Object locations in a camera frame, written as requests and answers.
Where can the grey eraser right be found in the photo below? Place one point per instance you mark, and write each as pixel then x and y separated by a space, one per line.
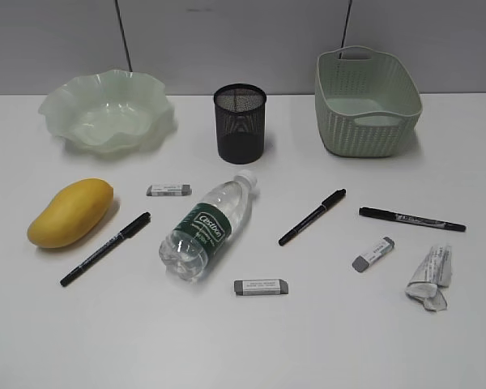
pixel 365 260

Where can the yellow mango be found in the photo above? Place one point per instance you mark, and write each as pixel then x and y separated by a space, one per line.
pixel 71 214

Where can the black marker pen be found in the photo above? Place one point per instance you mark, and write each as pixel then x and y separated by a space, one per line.
pixel 409 219
pixel 325 206
pixel 126 233

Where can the grey eraser upper left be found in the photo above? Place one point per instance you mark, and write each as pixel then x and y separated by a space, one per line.
pixel 157 190

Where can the green plastic woven basket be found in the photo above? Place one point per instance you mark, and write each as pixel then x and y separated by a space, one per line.
pixel 366 102

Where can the grey eraser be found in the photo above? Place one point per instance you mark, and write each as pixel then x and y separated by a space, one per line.
pixel 260 287
pixel 365 260
pixel 157 190

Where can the black mesh pen holder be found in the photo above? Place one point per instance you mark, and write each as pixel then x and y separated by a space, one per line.
pixel 240 122

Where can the pale green wavy plate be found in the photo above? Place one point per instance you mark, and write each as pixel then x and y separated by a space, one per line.
pixel 109 113

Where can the clear water bottle green label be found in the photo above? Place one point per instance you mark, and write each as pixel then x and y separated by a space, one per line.
pixel 197 238

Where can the grey eraser bottom middle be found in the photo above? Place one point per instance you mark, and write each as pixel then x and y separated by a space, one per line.
pixel 260 287

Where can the waste paper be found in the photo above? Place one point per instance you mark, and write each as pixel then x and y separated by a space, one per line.
pixel 432 275

